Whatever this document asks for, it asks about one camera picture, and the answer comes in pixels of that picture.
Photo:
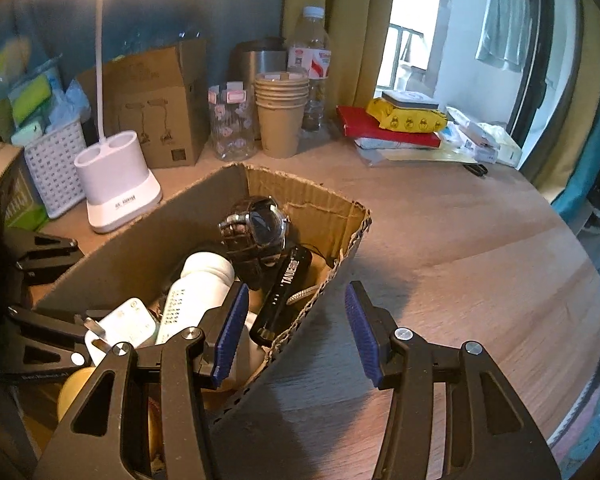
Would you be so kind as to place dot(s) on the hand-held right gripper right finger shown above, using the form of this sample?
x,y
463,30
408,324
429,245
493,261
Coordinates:
x,y
360,330

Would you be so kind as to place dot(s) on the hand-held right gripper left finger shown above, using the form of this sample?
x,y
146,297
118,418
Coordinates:
x,y
230,330

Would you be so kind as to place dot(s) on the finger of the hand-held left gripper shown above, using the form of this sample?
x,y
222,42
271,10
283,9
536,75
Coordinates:
x,y
45,340
40,255

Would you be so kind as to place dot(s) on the white plastic bottle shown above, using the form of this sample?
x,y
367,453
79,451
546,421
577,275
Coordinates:
x,y
200,280

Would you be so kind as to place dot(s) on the red tin can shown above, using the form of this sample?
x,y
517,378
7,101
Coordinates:
x,y
72,395

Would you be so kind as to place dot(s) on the black flashlight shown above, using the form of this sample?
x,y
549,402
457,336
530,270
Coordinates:
x,y
285,285

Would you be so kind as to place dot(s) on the white charger plug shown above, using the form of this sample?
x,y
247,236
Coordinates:
x,y
130,322

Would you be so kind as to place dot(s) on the dark wristwatch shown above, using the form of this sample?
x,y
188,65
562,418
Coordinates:
x,y
260,225

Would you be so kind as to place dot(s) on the cardboard box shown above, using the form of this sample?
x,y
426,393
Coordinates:
x,y
300,195

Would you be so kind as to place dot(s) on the white woven basket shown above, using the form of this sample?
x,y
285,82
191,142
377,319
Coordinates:
x,y
55,170

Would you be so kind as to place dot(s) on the green packet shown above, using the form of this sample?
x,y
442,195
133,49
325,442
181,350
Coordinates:
x,y
30,100

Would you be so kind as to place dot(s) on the white desk lamp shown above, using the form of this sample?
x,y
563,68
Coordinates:
x,y
115,180

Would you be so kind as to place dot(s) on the brown cardboard carton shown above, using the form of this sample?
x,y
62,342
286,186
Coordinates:
x,y
145,110

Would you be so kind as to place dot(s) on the clear plastic document bag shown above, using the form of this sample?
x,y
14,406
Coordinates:
x,y
410,155

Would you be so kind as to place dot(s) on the black scissors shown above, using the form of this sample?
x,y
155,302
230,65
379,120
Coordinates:
x,y
477,169

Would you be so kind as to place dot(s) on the clear glass jar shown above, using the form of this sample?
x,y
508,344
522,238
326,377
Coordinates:
x,y
230,130

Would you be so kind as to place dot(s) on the stack of paper cups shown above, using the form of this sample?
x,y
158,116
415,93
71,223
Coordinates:
x,y
280,125

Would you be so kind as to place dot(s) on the yellow wipes packet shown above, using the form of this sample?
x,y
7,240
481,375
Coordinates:
x,y
410,120

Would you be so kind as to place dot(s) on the white plastic packages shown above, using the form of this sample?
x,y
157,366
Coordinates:
x,y
472,142

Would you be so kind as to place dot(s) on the white grey flat scale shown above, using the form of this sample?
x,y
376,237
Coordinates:
x,y
410,100

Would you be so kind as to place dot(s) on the teal curtain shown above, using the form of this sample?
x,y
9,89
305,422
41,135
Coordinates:
x,y
580,195
180,0

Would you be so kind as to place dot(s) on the steel cup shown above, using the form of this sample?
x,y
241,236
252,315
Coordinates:
x,y
260,60

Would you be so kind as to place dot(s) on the clear water bottle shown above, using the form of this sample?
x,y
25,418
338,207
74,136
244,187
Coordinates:
x,y
310,60

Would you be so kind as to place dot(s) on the yellow curtain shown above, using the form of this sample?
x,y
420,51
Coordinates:
x,y
575,110
340,20

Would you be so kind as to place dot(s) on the hanging pale green clothes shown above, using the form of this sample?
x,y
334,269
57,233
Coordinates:
x,y
505,25

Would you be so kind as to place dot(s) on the black door frame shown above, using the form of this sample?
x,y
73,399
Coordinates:
x,y
540,50

